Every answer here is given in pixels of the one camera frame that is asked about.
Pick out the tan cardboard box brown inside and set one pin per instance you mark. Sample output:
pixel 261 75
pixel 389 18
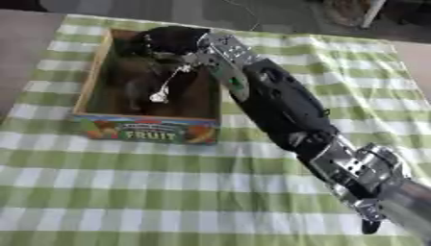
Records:
pixel 151 132

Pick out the brown bag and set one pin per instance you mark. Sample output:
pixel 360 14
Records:
pixel 342 11

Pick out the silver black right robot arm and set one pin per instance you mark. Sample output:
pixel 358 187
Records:
pixel 286 102

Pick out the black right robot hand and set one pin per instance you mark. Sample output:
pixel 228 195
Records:
pixel 168 40

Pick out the white pole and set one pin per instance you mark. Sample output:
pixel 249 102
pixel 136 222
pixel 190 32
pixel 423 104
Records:
pixel 373 12

